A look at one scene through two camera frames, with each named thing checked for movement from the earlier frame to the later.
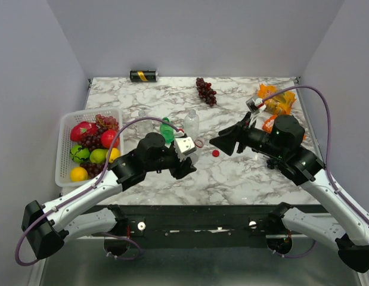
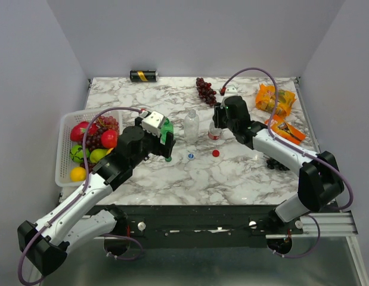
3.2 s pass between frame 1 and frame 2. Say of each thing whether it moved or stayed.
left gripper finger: moved
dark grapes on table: stayed
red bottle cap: stayed
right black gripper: moved
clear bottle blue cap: stayed
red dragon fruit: stayed
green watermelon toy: stayed
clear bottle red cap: moved
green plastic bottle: stayed
